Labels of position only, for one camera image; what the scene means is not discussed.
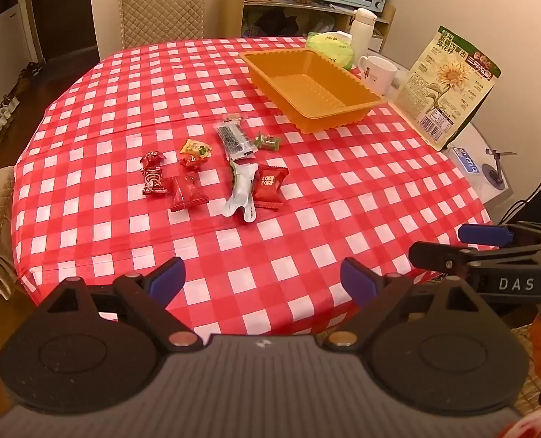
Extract black snack packet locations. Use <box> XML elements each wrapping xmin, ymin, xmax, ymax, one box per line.
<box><xmin>214</xmin><ymin>116</ymin><xmax>258</xmax><ymax>161</ymax></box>

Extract black cable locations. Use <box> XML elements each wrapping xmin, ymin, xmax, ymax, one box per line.
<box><xmin>499</xmin><ymin>162</ymin><xmax>541</xmax><ymax>224</ymax></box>

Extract green tissue pack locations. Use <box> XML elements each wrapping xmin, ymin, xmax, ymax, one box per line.
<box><xmin>306</xmin><ymin>30</ymin><xmax>357</xmax><ymax>71</ymax></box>

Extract chair with quilted cover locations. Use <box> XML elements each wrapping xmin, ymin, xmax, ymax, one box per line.
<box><xmin>117</xmin><ymin>0</ymin><xmax>207</xmax><ymax>51</ymax></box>

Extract dark shoes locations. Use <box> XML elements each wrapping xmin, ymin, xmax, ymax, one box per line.
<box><xmin>15</xmin><ymin>61</ymin><xmax>43</xmax><ymax>94</ymax></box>

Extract yellow green candy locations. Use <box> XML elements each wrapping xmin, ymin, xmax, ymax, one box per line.
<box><xmin>180</xmin><ymin>139</ymin><xmax>213</xmax><ymax>157</ymax></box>

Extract red checkered tablecloth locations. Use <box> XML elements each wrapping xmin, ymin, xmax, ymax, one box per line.
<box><xmin>12</xmin><ymin>36</ymin><xmax>495</xmax><ymax>338</ymax></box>

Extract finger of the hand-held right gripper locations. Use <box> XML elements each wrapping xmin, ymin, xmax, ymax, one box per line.
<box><xmin>457</xmin><ymin>221</ymin><xmax>541</xmax><ymax>249</ymax></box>
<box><xmin>408</xmin><ymin>241</ymin><xmax>541</xmax><ymax>280</ymax></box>

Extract white thermos bottle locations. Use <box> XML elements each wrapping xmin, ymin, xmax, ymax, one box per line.
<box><xmin>350</xmin><ymin>8</ymin><xmax>378</xmax><ymax>55</ymax></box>

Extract black bag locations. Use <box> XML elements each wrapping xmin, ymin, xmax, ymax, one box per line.
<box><xmin>254</xmin><ymin>9</ymin><xmax>298</xmax><ymax>37</ymax></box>

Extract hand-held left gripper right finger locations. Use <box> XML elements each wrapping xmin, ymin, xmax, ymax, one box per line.
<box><xmin>327</xmin><ymin>257</ymin><xmax>494</xmax><ymax>353</ymax></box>

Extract red square snack packet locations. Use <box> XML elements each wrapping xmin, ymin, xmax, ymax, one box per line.
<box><xmin>251</xmin><ymin>164</ymin><xmax>289</xmax><ymax>211</ymax></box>

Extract wooden shelf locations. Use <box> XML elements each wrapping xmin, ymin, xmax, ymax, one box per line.
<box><xmin>220</xmin><ymin>0</ymin><xmax>396</xmax><ymax>53</ymax></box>

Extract small blue box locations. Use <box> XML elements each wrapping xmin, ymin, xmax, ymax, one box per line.
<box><xmin>450</xmin><ymin>146</ymin><xmax>482</xmax><ymax>175</ymax></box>

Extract dark red printed candy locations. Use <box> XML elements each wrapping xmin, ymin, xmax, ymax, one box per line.
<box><xmin>141</xmin><ymin>168</ymin><xmax>168</xmax><ymax>198</ymax></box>

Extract silver white snack packet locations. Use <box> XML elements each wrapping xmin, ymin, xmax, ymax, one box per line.
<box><xmin>222</xmin><ymin>161</ymin><xmax>259</xmax><ymax>223</ymax></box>

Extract metal stand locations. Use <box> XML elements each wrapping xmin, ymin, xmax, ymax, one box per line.
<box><xmin>480</xmin><ymin>148</ymin><xmax>518</xmax><ymax>189</ymax></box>

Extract dark wooden door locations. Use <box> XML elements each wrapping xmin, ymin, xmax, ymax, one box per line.
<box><xmin>21</xmin><ymin>0</ymin><xmax>100</xmax><ymax>62</ymax></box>

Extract small shiny red candy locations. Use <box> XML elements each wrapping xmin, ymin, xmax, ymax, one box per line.
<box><xmin>140</xmin><ymin>150</ymin><xmax>167</xmax><ymax>170</ymax></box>

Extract sunflower seed bag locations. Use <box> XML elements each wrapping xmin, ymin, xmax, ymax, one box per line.
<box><xmin>395</xmin><ymin>26</ymin><xmax>502</xmax><ymax>151</ymax></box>

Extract red pyramid candy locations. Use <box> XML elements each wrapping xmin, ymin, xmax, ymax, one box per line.
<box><xmin>170</xmin><ymin>174</ymin><xmax>210</xmax><ymax>213</ymax></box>

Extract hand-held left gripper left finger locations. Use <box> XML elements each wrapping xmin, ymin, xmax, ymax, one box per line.
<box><xmin>37</xmin><ymin>257</ymin><xmax>205</xmax><ymax>353</ymax></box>

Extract white mug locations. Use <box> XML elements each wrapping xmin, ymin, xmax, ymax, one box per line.
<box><xmin>357</xmin><ymin>55</ymin><xmax>398</xmax><ymax>96</ymax></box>

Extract orange plastic tray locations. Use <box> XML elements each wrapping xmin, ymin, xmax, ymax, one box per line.
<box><xmin>238</xmin><ymin>48</ymin><xmax>390</xmax><ymax>135</ymax></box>

